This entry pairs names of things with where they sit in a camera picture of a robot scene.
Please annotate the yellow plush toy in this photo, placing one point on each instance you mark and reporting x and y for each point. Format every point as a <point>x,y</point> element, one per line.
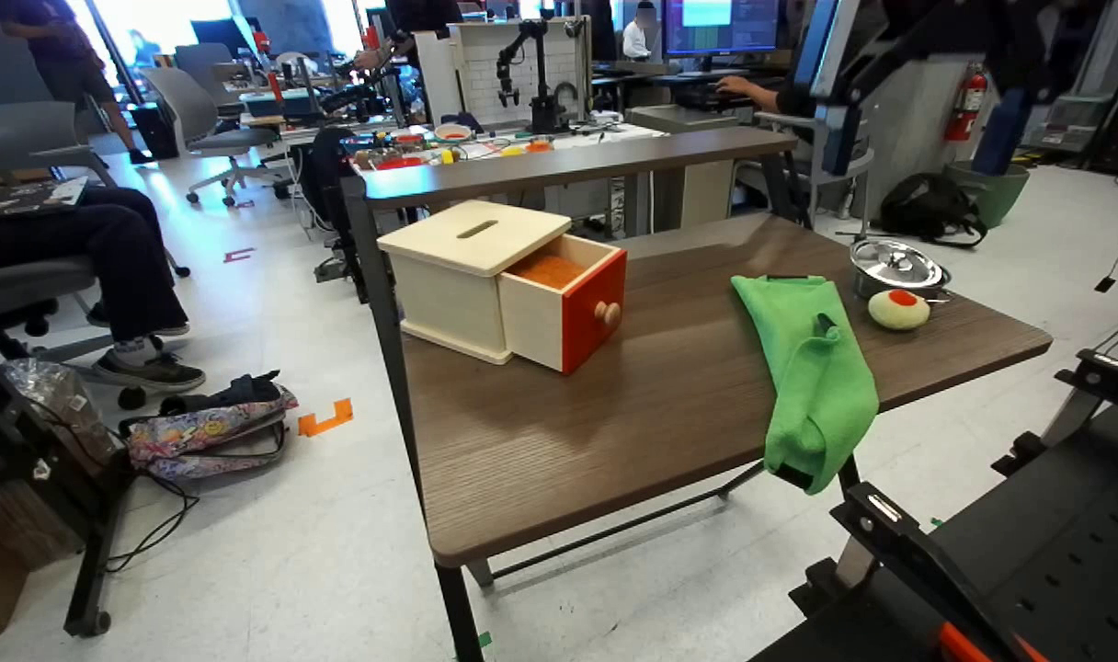
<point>897,311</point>

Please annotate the small black robot arm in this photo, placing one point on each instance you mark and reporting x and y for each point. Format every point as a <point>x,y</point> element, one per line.
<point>537,74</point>

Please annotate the red front wooden drawer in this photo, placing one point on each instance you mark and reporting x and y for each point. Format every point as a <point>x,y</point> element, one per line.
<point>583,313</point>

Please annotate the red box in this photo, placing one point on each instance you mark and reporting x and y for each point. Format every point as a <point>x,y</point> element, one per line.
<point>451,278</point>

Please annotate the dark top side table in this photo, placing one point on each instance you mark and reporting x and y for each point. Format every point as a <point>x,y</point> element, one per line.
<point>583,159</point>

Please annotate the white table with toys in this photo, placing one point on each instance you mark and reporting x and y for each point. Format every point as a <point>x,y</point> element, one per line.
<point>485,142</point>

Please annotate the green cloth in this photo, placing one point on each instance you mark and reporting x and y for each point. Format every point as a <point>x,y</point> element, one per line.
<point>819,380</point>

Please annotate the white board panel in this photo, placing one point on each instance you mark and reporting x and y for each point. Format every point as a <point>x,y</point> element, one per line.
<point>462,74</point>

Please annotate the silver pot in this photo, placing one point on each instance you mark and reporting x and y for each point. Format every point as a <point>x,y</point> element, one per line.
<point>885,286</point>

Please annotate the silver pot lid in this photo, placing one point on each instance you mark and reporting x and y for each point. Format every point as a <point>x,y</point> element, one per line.
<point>896,263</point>

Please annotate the computer monitor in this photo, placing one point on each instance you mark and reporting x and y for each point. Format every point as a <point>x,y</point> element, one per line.
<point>723,23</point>

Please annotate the colourful patterned backpack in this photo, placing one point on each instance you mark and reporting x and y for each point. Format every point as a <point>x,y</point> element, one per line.
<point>212,430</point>

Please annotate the black backpack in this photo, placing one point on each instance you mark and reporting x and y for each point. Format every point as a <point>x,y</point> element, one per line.
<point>931,202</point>

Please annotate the grey office chair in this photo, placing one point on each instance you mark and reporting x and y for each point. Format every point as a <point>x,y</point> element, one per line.
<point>202,116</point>

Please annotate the seated person dark trousers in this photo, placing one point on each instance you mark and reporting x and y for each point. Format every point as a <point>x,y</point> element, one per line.
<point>122,263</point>

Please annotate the green bin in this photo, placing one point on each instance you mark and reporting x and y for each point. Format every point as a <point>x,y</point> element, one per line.
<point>998,196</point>

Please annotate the red fire extinguisher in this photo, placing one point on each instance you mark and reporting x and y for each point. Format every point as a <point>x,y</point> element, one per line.
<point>964,107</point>

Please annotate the black perforated mounting board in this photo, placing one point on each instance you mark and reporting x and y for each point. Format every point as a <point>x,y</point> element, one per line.
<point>1049,551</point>

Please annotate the person in purple shirt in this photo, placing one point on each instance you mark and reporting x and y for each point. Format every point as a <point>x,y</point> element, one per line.
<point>55,42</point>

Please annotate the orange floor bracket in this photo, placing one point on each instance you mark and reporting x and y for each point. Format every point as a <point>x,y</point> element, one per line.
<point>323,421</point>

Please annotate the black table frame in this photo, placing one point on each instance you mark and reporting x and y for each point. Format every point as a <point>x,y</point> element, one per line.
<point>456,610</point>

